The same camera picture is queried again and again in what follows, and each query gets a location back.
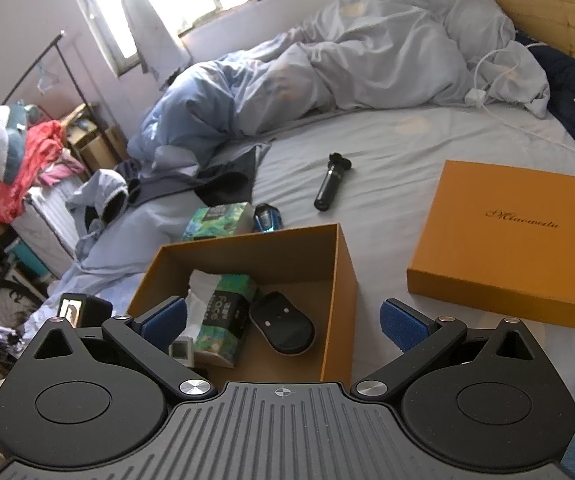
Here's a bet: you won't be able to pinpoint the orange box lid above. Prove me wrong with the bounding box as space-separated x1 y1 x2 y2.
407 160 575 328

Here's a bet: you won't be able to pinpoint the green tissue pack in box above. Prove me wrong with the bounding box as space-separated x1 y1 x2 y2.
169 270 258 368

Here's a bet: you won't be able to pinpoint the white radiator heater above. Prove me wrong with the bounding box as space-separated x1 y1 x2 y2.
12 176 82 278

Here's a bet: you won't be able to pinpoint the grey jacket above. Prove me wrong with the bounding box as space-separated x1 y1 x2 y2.
66 142 270 238

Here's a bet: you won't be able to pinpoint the black computer mouse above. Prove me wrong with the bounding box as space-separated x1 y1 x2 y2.
249 292 316 356

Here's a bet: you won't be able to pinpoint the red floral blanket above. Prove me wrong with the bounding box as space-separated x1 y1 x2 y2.
0 119 66 231

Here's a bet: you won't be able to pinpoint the green tissue pack on bed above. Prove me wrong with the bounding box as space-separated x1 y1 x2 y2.
182 203 254 242

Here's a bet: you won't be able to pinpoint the pink garment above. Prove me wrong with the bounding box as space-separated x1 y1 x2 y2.
34 148 86 188

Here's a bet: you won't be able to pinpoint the brown cardboard boxes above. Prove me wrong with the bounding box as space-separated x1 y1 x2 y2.
60 104 128 174

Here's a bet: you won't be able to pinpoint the black blue car key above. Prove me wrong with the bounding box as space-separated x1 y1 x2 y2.
254 203 283 233

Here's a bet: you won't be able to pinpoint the white teal pillow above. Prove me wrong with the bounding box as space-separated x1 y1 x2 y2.
0 101 41 185

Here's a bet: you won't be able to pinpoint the white charger plug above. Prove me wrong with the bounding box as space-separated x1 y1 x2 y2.
464 88 487 108

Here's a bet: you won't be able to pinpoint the white hanging curtain cloth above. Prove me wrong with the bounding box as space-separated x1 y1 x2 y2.
121 0 193 91

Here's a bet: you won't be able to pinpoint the black clothes rack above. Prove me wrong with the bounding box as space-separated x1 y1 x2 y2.
2 30 93 122

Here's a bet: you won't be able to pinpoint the grey blue duvet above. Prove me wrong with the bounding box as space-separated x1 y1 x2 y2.
128 0 550 165

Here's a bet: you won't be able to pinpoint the black cylindrical handle tool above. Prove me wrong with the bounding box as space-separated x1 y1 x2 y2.
313 153 351 211

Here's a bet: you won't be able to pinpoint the white charging cable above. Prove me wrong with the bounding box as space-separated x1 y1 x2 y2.
473 41 575 166

